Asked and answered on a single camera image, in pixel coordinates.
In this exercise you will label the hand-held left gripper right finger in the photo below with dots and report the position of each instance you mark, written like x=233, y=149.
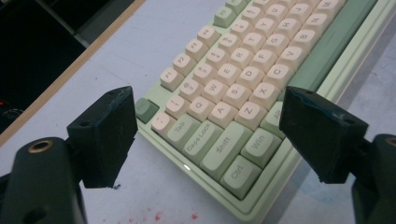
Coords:
x=320, y=137

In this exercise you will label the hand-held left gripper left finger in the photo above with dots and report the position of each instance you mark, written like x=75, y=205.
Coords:
x=106, y=140

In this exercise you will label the green and cream keyboard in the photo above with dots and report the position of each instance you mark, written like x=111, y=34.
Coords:
x=224, y=77

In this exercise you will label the white table cover sheet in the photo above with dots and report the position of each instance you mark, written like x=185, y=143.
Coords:
x=130, y=46

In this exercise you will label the light metal desk frame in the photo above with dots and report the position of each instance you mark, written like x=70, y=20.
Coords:
x=90, y=34

